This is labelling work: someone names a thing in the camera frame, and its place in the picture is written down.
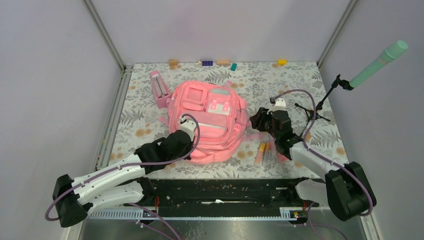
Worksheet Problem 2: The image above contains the teal toy block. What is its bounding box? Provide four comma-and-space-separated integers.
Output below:
230, 63, 238, 71

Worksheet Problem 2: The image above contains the mint green microphone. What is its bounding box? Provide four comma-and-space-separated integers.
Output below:
349, 40, 409, 88

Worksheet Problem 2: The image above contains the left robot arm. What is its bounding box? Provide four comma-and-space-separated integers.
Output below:
44, 128, 200, 228

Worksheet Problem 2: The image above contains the pink metronome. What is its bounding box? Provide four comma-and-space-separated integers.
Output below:
149, 70, 172, 109

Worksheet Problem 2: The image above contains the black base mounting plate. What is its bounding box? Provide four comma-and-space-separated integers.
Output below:
136, 178, 312, 219

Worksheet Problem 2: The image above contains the purple toy brick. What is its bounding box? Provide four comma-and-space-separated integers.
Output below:
201, 60, 214, 67

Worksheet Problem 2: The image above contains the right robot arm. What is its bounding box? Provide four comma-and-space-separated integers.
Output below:
249, 107, 377, 221

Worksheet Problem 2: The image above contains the wooden block back centre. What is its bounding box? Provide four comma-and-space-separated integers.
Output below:
216, 59, 231, 66

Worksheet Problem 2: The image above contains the wooden block back left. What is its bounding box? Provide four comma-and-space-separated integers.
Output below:
168, 59, 179, 67

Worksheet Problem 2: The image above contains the wooden block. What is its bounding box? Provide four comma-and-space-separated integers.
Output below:
168, 59, 179, 67
216, 59, 231, 66

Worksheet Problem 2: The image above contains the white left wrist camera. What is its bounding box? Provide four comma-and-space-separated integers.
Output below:
178, 116, 197, 141

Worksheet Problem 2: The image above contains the pink highlighter pen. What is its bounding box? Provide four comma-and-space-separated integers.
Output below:
262, 142, 271, 168

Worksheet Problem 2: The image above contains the yellow toy block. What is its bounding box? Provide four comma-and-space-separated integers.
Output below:
277, 59, 288, 66

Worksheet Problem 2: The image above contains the black microphone tripod stand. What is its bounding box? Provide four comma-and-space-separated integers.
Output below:
294, 74, 354, 122

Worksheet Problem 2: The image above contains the pink student backpack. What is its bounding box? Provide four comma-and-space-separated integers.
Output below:
159, 80, 266, 165

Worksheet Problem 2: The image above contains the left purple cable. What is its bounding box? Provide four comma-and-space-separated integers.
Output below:
44, 113, 202, 240

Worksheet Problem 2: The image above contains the aluminium frame rail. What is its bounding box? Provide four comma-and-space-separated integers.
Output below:
83, 0, 133, 171

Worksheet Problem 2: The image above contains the floral patterned table mat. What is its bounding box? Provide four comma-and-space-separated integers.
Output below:
103, 61, 326, 179

